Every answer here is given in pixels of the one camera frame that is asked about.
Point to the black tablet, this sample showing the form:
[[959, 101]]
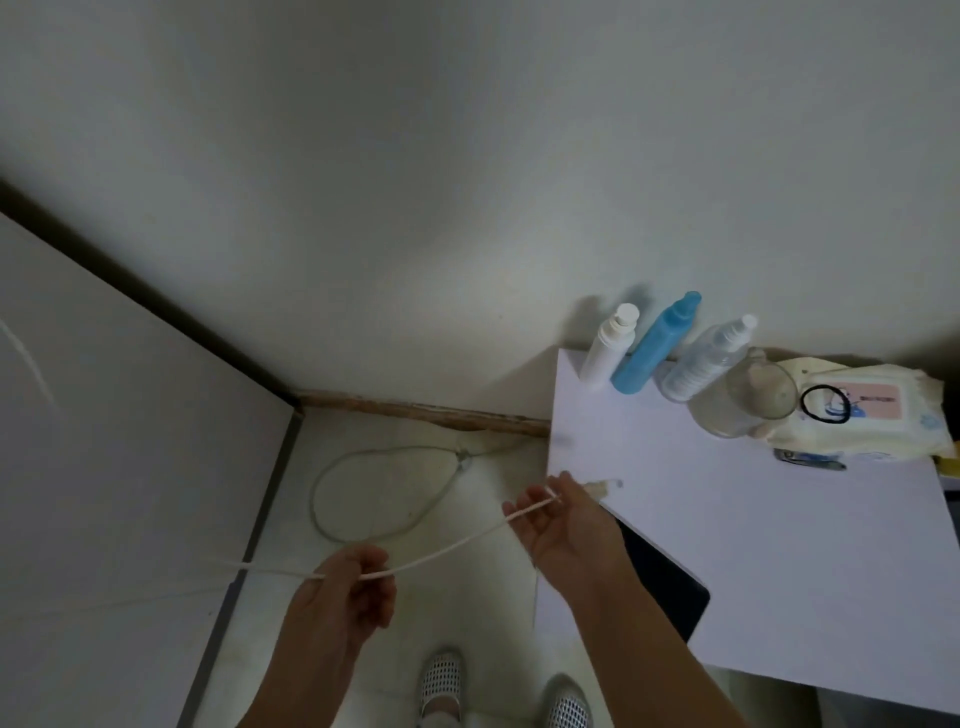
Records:
[[667, 581]]

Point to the person's right hand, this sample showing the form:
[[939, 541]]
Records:
[[574, 536]]

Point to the clear spray bottle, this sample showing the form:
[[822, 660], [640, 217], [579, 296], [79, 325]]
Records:
[[705, 360]]

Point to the person's white mesh shoe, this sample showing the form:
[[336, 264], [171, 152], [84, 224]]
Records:
[[566, 705], [441, 682]]

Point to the person's left forearm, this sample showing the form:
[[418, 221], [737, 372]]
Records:
[[304, 686]]

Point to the white plastic bottle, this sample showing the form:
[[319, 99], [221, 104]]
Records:
[[607, 349]]

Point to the white cabinet panel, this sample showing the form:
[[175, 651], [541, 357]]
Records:
[[127, 465]]

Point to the person's right white mesh shoe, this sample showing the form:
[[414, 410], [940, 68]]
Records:
[[566, 705]]

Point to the brown wooden baseboard strip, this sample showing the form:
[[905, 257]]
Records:
[[420, 411]]

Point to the person's left thumb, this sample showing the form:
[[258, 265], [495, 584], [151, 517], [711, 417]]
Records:
[[360, 556]]

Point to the clear glass cup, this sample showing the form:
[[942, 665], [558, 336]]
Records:
[[750, 397]]

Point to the small cream plastic piece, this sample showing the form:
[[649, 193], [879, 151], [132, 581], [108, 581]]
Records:
[[602, 488]]

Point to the person's left hand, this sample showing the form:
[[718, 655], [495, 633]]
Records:
[[330, 600]]

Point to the person's left white mesh shoe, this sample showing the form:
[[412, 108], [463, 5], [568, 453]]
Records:
[[441, 682]]

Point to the blue plastic bottle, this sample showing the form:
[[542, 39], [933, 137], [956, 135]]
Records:
[[652, 349]]

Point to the pale yellow wet wipes pack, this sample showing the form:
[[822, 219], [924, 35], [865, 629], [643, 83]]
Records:
[[889, 420]]

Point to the metal nail clipper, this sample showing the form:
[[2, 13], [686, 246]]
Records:
[[806, 459]]

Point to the person's right thumb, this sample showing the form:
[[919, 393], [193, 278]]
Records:
[[574, 491]]

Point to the person's right forearm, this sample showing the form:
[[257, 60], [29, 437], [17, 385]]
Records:
[[649, 652]]

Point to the yellow object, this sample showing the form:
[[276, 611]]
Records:
[[950, 467]]

